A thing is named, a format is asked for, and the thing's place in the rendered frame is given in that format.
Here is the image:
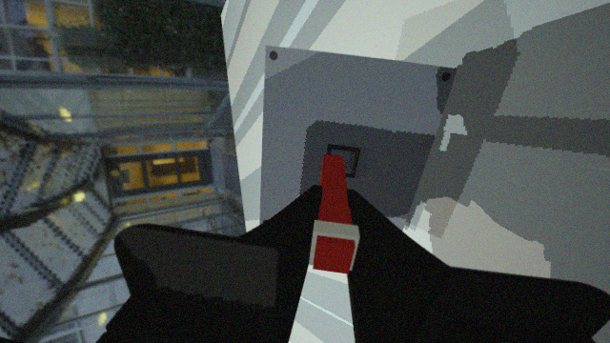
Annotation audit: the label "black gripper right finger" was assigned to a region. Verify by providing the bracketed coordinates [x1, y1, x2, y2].
[347, 189, 610, 343]

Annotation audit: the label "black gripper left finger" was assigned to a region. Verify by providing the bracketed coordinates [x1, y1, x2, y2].
[114, 185, 322, 343]

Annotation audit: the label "dark red peg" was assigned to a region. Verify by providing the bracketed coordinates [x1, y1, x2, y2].
[309, 154, 360, 274]

